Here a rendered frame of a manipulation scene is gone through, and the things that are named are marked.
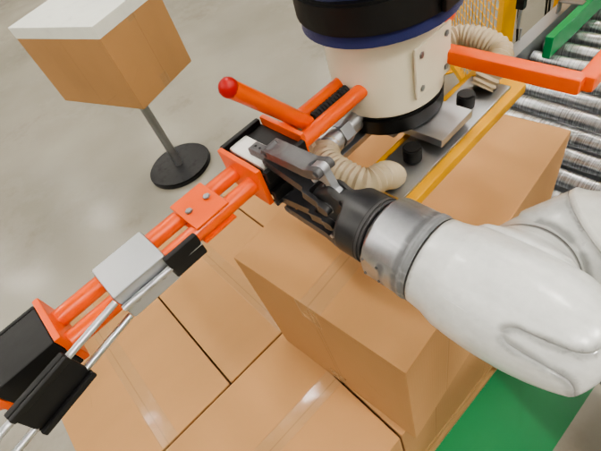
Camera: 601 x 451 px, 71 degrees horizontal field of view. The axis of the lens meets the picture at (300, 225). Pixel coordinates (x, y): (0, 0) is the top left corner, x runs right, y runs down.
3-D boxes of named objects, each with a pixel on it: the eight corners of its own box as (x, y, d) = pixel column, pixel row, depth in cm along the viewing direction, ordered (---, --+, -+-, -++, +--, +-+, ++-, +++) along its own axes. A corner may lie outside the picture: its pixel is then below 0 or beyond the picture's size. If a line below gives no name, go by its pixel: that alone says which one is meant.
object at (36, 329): (66, 317, 51) (37, 296, 47) (90, 355, 46) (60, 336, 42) (3, 370, 48) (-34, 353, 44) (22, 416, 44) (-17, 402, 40)
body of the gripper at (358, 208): (353, 233, 39) (287, 193, 44) (366, 281, 45) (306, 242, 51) (403, 182, 41) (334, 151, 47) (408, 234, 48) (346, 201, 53)
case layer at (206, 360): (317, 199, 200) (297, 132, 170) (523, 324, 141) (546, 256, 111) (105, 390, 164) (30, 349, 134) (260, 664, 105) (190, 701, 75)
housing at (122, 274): (156, 250, 54) (138, 228, 51) (184, 276, 50) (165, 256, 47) (111, 288, 52) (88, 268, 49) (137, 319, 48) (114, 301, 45)
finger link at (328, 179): (343, 220, 45) (343, 191, 41) (308, 194, 47) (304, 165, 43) (358, 206, 46) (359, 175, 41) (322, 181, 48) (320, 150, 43)
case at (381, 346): (407, 194, 136) (398, 88, 106) (537, 246, 114) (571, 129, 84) (285, 339, 115) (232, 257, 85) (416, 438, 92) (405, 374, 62)
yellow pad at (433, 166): (470, 78, 76) (472, 53, 72) (526, 92, 70) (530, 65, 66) (347, 199, 65) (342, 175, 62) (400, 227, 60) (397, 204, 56)
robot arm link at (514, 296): (385, 323, 39) (448, 287, 48) (563, 450, 29) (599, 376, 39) (425, 217, 34) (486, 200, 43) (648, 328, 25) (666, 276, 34)
